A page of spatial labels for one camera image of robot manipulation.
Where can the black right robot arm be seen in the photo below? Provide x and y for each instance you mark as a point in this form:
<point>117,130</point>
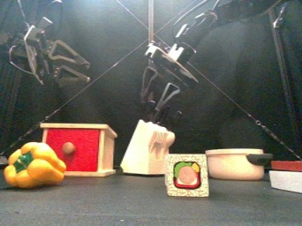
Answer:
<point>220,14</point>

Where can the light wooden knife block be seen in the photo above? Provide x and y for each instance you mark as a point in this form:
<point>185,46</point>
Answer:
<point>143,147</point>

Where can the wooden drawer box red front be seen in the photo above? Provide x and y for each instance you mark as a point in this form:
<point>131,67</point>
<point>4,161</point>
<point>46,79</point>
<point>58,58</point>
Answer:
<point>78,147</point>

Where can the toy sushi roll tile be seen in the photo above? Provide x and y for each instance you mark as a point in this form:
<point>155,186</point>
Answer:
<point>187,175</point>

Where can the yellow toy bell pepper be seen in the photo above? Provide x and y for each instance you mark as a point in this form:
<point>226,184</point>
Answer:
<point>38,169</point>

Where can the red and white box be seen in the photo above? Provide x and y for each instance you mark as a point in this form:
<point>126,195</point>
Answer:
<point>289,176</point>

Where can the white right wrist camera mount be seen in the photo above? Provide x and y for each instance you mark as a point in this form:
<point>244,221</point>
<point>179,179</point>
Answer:
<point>178,51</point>

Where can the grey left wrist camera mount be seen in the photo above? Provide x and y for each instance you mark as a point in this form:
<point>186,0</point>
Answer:
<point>38,28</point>

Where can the metal frame post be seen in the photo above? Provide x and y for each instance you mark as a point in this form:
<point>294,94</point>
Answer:
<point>150,20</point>

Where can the thin metal frame rod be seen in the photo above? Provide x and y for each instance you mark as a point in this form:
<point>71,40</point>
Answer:
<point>284,88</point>

